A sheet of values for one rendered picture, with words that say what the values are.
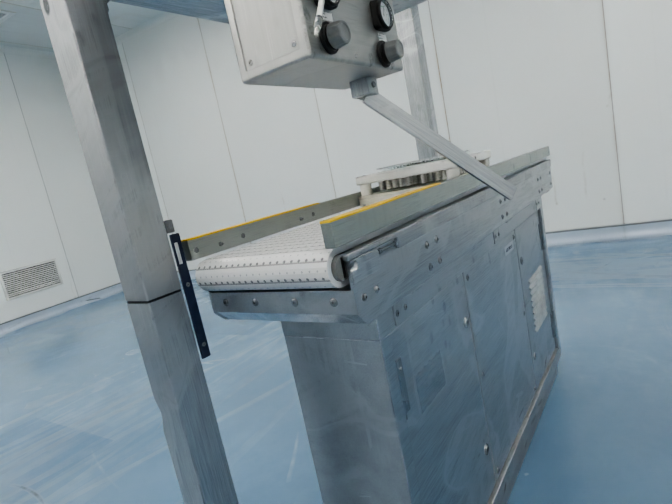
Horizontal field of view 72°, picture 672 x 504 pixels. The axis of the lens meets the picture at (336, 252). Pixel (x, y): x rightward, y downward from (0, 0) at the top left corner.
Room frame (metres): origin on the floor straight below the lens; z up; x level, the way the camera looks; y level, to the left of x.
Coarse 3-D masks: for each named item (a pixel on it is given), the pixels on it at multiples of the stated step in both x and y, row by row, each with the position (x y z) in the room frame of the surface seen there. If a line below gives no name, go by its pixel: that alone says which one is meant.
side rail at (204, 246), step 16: (304, 208) 0.93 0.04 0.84; (320, 208) 0.97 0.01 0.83; (336, 208) 1.01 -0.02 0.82; (256, 224) 0.81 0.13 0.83; (272, 224) 0.85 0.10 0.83; (288, 224) 0.88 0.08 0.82; (192, 240) 0.70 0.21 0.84; (208, 240) 0.73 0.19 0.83; (224, 240) 0.75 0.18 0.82; (240, 240) 0.78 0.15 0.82; (192, 256) 0.70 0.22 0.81
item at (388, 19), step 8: (376, 0) 0.62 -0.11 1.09; (384, 0) 0.63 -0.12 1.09; (376, 8) 0.61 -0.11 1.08; (384, 8) 0.62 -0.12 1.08; (376, 16) 0.62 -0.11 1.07; (384, 16) 0.62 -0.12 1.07; (392, 16) 0.64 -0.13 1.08; (376, 24) 0.62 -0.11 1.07; (384, 24) 0.62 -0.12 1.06; (392, 24) 0.63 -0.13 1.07
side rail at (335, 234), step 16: (512, 160) 1.20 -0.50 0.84; (528, 160) 1.33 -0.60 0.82; (464, 176) 0.90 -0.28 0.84; (432, 192) 0.77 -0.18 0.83; (448, 192) 0.83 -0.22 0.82; (384, 208) 0.64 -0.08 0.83; (400, 208) 0.67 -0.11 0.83; (416, 208) 0.72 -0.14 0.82; (320, 224) 0.54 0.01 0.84; (336, 224) 0.54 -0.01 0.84; (352, 224) 0.57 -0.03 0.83; (368, 224) 0.60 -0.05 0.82; (384, 224) 0.63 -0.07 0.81; (336, 240) 0.54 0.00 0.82; (352, 240) 0.56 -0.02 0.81
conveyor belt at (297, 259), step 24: (264, 240) 0.81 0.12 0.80; (288, 240) 0.74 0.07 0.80; (312, 240) 0.68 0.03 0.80; (360, 240) 0.61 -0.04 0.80; (216, 264) 0.67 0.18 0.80; (240, 264) 0.64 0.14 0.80; (264, 264) 0.61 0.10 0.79; (288, 264) 0.58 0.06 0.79; (312, 264) 0.56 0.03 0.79; (216, 288) 0.68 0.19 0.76; (240, 288) 0.65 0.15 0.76; (264, 288) 0.62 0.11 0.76; (288, 288) 0.60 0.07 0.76; (312, 288) 0.58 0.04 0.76
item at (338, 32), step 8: (328, 16) 0.54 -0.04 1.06; (328, 24) 0.52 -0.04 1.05; (336, 24) 0.52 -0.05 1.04; (344, 24) 0.52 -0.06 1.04; (320, 32) 0.52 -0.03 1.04; (328, 32) 0.52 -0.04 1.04; (336, 32) 0.51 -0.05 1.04; (344, 32) 0.52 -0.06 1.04; (320, 40) 0.52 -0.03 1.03; (328, 40) 0.52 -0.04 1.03; (336, 40) 0.52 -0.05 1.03; (344, 40) 0.51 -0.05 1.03; (328, 48) 0.52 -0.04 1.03; (336, 48) 0.53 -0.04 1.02
